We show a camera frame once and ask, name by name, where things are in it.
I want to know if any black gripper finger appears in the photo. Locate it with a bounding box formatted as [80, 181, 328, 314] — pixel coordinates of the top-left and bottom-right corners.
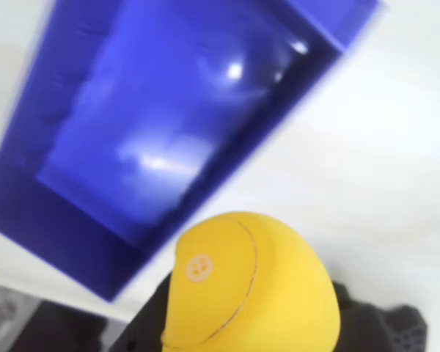
[331, 280, 432, 352]
[109, 273, 177, 352]

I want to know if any yellow rubber duck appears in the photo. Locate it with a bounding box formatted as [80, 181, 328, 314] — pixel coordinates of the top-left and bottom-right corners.
[160, 211, 342, 352]

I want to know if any blue plastic box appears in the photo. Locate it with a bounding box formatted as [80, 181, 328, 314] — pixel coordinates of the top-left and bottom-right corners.
[0, 0, 384, 304]

